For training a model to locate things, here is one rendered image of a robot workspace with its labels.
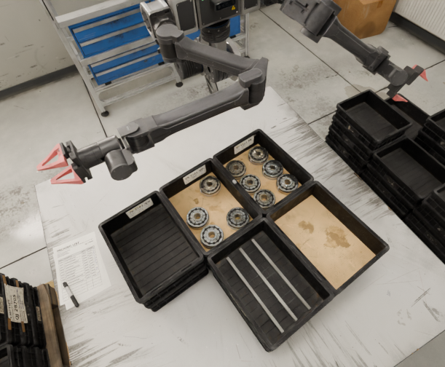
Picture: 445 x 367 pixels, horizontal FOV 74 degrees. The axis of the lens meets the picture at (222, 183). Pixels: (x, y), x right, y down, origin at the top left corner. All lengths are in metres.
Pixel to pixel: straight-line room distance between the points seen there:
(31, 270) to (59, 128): 1.43
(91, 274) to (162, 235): 0.40
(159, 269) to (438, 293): 1.18
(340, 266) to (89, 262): 1.15
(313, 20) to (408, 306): 1.17
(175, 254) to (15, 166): 2.25
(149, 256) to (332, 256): 0.78
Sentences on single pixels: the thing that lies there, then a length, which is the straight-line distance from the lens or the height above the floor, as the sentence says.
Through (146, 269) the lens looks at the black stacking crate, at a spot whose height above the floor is 0.83.
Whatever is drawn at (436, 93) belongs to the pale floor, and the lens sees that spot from 3.61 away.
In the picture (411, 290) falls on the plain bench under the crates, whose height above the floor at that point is 0.70.
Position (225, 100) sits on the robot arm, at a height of 1.47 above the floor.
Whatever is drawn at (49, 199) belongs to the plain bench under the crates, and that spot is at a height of 0.70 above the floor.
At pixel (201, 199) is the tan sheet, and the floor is 0.83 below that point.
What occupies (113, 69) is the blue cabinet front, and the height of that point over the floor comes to 0.43.
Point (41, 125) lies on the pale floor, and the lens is 3.52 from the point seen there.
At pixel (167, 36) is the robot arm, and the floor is 1.50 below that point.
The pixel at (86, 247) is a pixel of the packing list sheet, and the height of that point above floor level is 0.70.
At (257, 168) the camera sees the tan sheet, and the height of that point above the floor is 0.83.
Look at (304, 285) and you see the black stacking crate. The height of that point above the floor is 0.83.
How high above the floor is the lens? 2.05
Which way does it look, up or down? 57 degrees down
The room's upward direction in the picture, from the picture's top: 7 degrees counter-clockwise
